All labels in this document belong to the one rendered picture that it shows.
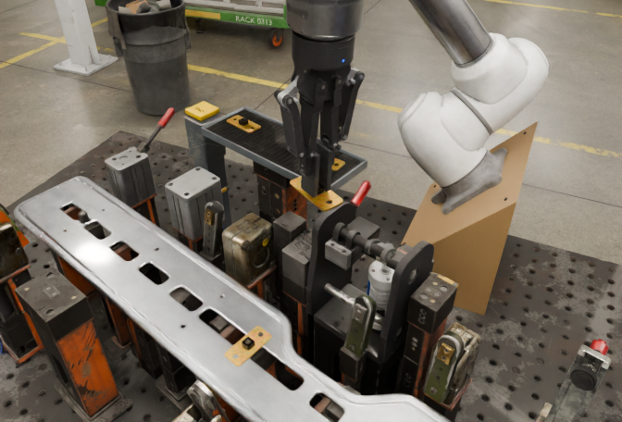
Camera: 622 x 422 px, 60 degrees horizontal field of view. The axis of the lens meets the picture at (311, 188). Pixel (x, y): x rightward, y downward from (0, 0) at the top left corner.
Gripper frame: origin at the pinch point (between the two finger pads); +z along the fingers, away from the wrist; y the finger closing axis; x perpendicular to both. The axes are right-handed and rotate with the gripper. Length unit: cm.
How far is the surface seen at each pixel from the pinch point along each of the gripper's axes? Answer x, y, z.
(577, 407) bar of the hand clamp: 39.7, -13.0, 20.6
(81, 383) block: -28, 35, 54
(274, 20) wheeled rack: -312, -211, 118
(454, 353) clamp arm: 22.9, -10.1, 25.3
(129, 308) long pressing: -25, 24, 37
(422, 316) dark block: 14.9, -11.6, 25.6
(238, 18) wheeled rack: -339, -194, 120
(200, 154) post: -56, -9, 32
